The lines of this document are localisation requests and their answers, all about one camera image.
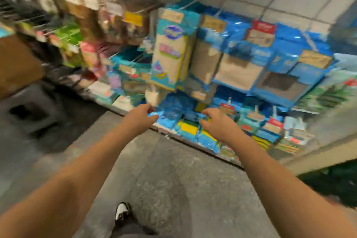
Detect person's left hand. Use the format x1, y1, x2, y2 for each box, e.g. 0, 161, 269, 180
123, 103, 160, 135

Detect person's right hand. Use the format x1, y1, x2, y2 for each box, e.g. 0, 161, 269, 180
200, 107, 247, 148

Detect blue steel-cloth packets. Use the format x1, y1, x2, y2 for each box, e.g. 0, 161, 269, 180
251, 26, 335, 107

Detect person's right forearm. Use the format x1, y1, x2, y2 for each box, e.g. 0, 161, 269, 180
229, 135, 357, 238

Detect person's black shoe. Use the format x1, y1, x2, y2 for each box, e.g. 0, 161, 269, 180
113, 202, 135, 227

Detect person's grey trousers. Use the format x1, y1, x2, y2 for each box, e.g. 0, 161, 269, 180
109, 221, 160, 238

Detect blue glove packets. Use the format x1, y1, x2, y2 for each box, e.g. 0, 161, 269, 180
151, 93, 196, 132

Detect yellow green sponge packets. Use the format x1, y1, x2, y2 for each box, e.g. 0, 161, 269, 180
176, 118, 221, 153

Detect striped sponge packets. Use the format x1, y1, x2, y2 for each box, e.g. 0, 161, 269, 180
220, 101, 316, 155

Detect teal cloth packets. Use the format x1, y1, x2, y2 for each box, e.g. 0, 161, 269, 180
109, 45, 154, 88

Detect pink goods pile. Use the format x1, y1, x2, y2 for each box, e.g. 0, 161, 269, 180
78, 40, 120, 80

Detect bright yellow price tag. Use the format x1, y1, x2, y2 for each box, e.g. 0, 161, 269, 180
123, 11, 145, 27

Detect red white price tag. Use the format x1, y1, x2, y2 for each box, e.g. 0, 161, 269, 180
251, 20, 277, 47

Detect yellowish price tag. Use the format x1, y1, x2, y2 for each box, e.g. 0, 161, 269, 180
297, 50, 334, 70
201, 15, 226, 32
161, 8, 185, 25

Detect hanging green packets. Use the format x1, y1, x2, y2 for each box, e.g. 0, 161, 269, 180
47, 20, 84, 68

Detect hanging brownish packets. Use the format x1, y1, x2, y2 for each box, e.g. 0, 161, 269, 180
64, 0, 160, 46

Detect clear packets with green print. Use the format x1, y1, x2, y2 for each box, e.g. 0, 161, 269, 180
293, 68, 357, 116

